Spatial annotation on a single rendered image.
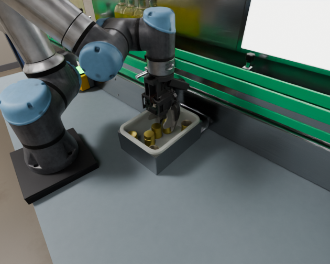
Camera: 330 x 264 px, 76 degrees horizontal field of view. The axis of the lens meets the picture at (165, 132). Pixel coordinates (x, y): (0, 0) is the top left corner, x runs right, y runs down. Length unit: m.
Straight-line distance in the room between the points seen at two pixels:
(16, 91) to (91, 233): 0.39
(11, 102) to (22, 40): 0.16
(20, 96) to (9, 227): 1.19
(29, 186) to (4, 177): 1.29
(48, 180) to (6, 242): 0.99
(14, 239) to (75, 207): 1.02
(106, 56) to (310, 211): 0.61
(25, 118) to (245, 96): 0.59
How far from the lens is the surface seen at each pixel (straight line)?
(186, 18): 0.93
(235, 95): 0.70
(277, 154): 0.72
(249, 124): 0.70
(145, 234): 0.57
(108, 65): 0.43
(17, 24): 0.67
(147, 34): 0.54
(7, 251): 1.62
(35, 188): 0.69
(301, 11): 0.75
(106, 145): 0.77
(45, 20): 0.47
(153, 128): 0.70
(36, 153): 0.68
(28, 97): 0.60
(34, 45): 0.67
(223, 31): 0.85
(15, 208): 1.76
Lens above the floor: 1.27
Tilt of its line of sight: 42 degrees down
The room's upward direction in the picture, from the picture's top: 1 degrees counter-clockwise
